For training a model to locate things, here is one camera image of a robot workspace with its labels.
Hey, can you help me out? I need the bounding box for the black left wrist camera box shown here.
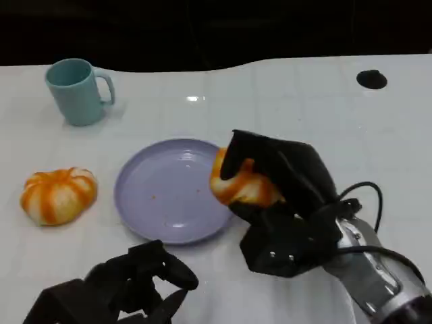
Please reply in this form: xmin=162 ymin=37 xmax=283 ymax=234
xmin=22 ymin=278 xmax=115 ymax=324

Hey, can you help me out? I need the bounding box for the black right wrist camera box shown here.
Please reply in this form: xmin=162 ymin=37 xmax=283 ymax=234
xmin=240 ymin=215 xmax=342 ymax=278

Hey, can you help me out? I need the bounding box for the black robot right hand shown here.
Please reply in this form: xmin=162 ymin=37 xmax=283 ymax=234
xmin=219 ymin=129 xmax=340 ymax=234

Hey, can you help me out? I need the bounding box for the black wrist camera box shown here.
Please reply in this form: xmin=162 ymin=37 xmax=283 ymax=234
xmin=22 ymin=278 xmax=115 ymax=324
xmin=240 ymin=215 xmax=342 ymax=278

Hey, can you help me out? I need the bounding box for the pale green mug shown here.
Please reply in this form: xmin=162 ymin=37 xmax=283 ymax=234
xmin=45 ymin=58 xmax=116 ymax=128

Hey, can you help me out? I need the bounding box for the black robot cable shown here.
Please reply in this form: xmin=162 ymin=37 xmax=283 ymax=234
xmin=337 ymin=181 xmax=385 ymax=234
xmin=332 ymin=245 xmax=427 ymax=284

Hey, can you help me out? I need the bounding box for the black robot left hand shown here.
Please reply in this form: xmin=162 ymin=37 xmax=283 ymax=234
xmin=84 ymin=240 xmax=199 ymax=324

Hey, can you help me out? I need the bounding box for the lilac plate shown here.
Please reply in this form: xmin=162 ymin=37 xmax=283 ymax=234
xmin=113 ymin=138 xmax=237 ymax=246

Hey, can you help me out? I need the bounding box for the black round table grommet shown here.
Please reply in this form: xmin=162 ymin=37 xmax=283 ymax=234
xmin=356 ymin=70 xmax=388 ymax=90

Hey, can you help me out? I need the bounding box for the orange white toy bread roll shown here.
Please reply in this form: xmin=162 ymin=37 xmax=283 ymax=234
xmin=209 ymin=147 xmax=286 ymax=207
xmin=20 ymin=167 xmax=99 ymax=227

